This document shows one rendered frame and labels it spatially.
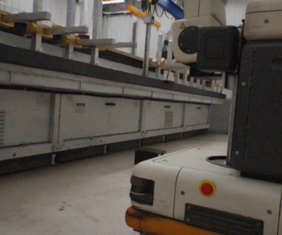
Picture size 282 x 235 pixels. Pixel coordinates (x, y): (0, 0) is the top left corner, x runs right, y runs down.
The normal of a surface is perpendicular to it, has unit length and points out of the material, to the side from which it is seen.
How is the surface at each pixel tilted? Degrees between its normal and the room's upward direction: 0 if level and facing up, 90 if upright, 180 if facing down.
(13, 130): 90
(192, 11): 90
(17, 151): 90
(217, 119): 90
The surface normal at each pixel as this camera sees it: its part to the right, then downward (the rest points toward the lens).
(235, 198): -0.47, 0.02
